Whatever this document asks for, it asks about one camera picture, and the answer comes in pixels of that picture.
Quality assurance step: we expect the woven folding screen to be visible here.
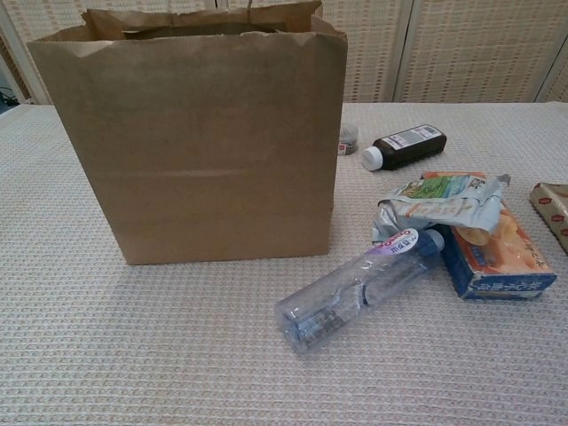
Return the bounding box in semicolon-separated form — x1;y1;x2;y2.
0;0;568;107

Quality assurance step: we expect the clear plastic water bottle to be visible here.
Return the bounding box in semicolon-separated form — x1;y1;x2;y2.
274;228;446;355

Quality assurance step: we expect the gold foil snack packet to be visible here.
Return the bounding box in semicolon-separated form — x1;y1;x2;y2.
530;181;568;255

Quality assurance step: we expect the dark brown medicine bottle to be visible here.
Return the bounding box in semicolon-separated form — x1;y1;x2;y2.
361;123;448;172

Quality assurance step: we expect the silver snack pouch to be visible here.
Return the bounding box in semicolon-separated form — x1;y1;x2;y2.
375;173;511;244

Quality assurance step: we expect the orange biscuit box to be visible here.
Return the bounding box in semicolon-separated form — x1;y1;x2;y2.
421;171;558;303

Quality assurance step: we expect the brown paper bag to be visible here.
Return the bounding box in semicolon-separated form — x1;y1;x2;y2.
26;0;348;266

